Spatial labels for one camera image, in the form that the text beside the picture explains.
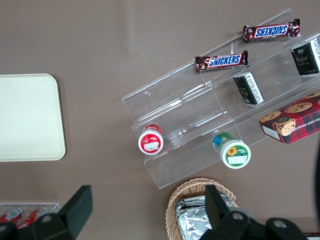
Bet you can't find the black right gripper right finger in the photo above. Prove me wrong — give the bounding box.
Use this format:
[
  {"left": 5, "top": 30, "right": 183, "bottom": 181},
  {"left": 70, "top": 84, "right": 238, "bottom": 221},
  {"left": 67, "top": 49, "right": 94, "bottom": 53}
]
[{"left": 199, "top": 184, "right": 266, "bottom": 240}]

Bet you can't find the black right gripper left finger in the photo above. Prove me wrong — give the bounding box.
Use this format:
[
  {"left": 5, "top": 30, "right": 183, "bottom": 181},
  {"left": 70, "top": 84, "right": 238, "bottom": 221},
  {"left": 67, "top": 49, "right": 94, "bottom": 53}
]
[{"left": 17, "top": 185, "right": 93, "bottom": 240}]

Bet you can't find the light wicker basket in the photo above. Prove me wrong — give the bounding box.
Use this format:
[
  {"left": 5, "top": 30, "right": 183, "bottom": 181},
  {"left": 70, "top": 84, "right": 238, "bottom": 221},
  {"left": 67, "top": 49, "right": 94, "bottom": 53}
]
[{"left": 165, "top": 177, "right": 240, "bottom": 240}]

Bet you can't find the beige plastic tray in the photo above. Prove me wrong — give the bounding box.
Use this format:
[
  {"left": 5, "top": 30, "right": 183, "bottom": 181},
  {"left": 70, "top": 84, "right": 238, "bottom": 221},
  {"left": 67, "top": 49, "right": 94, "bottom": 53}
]
[{"left": 0, "top": 73, "right": 67, "bottom": 162}]

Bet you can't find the clear acrylic bottle rack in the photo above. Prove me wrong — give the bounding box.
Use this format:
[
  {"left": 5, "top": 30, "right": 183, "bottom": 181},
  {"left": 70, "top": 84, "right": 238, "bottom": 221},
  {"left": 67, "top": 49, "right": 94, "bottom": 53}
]
[{"left": 0, "top": 201, "right": 61, "bottom": 230}]

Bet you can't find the silver foil wrapped pack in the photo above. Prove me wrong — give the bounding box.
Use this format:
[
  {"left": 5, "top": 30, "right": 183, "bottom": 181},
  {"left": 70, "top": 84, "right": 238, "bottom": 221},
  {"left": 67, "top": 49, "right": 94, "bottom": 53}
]
[
  {"left": 174, "top": 195, "right": 235, "bottom": 218},
  {"left": 176, "top": 212, "right": 213, "bottom": 240}
]

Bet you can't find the red cola bottle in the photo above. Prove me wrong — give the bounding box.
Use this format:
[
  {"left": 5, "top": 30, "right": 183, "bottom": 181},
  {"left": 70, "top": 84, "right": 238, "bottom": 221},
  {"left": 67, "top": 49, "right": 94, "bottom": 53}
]
[
  {"left": 0, "top": 208, "right": 25, "bottom": 223},
  {"left": 17, "top": 209, "right": 42, "bottom": 230}
]

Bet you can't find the green sunflower lid jar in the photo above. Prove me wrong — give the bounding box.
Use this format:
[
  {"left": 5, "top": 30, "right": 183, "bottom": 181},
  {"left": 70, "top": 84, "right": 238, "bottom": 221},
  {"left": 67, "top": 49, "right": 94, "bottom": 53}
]
[{"left": 212, "top": 132, "right": 252, "bottom": 170}]

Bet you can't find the red lid jar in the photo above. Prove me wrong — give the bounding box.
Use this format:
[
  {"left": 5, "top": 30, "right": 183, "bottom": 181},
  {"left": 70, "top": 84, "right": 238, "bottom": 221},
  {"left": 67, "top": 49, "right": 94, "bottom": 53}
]
[{"left": 137, "top": 123, "right": 165, "bottom": 157}]

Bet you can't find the clear acrylic stepped shelf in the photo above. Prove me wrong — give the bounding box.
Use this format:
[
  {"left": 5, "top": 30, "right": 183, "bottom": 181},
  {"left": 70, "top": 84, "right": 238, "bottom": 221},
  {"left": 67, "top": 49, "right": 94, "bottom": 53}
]
[{"left": 121, "top": 8, "right": 320, "bottom": 190}]

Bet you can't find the red tartan cookie box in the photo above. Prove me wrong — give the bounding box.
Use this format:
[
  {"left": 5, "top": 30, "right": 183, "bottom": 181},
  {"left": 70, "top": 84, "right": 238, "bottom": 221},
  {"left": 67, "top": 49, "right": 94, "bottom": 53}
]
[{"left": 258, "top": 90, "right": 320, "bottom": 145}]

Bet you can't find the black tea box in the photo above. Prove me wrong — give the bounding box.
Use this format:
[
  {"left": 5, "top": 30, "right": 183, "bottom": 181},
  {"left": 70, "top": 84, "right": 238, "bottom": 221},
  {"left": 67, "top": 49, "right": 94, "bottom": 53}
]
[
  {"left": 290, "top": 37, "right": 320, "bottom": 77},
  {"left": 232, "top": 71, "right": 266, "bottom": 106}
]

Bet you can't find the Snickers chocolate bar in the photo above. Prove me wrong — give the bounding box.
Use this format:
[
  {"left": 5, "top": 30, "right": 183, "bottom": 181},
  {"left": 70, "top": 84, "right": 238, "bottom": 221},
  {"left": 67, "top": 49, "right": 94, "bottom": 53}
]
[
  {"left": 194, "top": 50, "right": 249, "bottom": 74},
  {"left": 243, "top": 18, "right": 301, "bottom": 44}
]

